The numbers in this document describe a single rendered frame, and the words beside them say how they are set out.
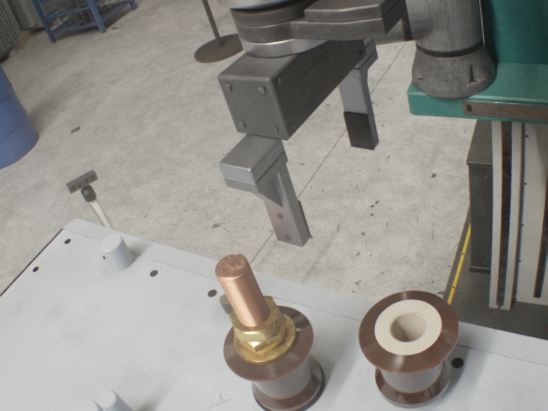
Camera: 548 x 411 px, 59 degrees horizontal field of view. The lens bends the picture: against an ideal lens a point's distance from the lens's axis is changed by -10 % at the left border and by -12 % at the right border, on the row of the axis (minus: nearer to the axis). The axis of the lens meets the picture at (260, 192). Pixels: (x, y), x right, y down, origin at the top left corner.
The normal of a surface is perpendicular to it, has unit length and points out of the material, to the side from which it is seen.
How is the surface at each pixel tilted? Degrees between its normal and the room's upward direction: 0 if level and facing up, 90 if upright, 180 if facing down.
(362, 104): 90
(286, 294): 11
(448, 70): 70
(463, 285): 0
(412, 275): 0
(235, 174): 90
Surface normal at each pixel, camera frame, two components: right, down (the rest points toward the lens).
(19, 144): 0.78, 0.18
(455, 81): -0.31, 0.36
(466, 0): 0.41, 0.47
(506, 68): -0.28, -0.75
